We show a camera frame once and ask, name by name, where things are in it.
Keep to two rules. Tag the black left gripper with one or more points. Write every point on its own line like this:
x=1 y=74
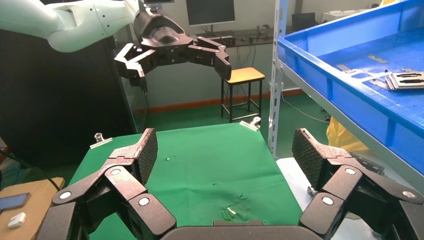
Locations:
x=162 y=33

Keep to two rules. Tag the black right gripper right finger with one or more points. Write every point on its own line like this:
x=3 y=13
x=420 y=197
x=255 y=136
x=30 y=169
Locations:
x=344 y=185

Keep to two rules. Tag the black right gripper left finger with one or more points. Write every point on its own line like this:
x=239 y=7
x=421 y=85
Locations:
x=126 y=185

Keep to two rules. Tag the silver io shield plate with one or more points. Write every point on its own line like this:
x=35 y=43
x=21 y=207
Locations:
x=397 y=78
x=407 y=88

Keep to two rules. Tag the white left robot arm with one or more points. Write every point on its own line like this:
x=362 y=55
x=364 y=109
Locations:
x=76 y=23

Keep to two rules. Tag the blue plastic tray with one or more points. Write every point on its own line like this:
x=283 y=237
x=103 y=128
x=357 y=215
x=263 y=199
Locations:
x=348 y=89

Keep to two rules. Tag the silver binder clip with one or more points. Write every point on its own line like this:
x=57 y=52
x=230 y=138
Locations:
x=311 y=192
x=250 y=125
x=101 y=140

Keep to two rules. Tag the yellow plastic bag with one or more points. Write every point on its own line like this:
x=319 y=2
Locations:
x=341 y=139
x=387 y=2

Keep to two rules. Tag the white paper sheet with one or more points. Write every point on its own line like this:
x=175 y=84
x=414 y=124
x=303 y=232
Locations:
x=291 y=179

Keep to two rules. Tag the black computer monitor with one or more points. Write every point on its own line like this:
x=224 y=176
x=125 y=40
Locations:
x=210 y=11

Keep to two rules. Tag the wooden stool black legs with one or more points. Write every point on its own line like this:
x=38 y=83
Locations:
x=243 y=75

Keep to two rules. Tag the dark office desk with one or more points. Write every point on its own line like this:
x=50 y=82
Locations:
x=245 y=34

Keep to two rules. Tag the green table cloth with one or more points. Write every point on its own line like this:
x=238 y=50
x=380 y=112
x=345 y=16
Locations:
x=205 y=165

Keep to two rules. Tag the wooden side table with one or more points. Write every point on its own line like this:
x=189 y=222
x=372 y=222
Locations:
x=36 y=205

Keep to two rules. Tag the white perforated shelf upright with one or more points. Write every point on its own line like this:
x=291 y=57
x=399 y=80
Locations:
x=275 y=99

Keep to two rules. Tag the blue smartphone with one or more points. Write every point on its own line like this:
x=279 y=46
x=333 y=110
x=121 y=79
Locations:
x=13 y=201

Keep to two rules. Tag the small white device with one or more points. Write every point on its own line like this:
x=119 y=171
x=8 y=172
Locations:
x=16 y=221

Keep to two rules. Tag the black partition panel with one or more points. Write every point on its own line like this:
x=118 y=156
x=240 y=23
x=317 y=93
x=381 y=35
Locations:
x=49 y=99

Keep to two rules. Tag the grey tape strip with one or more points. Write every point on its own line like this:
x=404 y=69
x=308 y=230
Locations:
x=377 y=59
x=409 y=70
x=345 y=68

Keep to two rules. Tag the perforated metal rail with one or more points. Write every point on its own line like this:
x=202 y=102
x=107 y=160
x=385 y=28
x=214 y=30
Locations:
x=367 y=164

